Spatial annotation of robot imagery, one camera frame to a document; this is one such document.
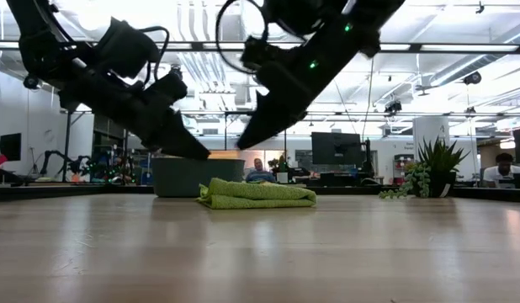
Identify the pale trailing succulent sprig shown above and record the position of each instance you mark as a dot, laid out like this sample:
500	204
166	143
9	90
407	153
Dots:
417	179

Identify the black background rack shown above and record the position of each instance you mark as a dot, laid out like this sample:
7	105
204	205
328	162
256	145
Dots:
106	130

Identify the round wall clock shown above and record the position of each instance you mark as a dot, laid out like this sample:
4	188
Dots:
49	135

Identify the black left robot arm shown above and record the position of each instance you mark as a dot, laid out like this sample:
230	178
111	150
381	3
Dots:
37	42

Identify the person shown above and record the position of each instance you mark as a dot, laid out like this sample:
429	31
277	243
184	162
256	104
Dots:
258	170
502	168

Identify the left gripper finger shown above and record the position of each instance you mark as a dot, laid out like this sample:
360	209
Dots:
167	145
184	134

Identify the black ceiling-mounted device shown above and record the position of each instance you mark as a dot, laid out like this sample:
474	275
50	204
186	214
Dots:
31	82
472	78
393	106

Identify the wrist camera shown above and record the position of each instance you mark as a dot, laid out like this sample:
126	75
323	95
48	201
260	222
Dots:
125	46
260	52

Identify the lime green microfiber towel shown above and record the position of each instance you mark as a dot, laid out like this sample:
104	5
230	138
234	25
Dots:
260	195

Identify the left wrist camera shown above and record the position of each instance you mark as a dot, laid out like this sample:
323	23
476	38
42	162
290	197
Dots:
125	46

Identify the small white box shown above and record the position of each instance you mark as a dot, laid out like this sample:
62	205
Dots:
282	177

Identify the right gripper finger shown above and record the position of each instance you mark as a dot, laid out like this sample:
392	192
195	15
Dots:
283	122
260	122

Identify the orange microfiber towel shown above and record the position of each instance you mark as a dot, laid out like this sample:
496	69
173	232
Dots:
224	155

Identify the black background robot arm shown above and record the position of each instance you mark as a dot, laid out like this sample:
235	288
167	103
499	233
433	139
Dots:
104	168
54	157

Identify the red and white shelf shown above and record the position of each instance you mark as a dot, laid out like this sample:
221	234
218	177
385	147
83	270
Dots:
401	168

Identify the black aluminium rig frame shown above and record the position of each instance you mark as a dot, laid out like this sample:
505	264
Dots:
487	194

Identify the spiky potted green plant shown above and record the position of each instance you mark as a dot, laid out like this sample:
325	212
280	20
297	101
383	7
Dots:
441	157

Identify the teal plastic bin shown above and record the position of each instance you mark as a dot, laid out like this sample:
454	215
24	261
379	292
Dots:
176	179

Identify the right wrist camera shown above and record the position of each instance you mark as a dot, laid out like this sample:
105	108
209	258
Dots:
260	52

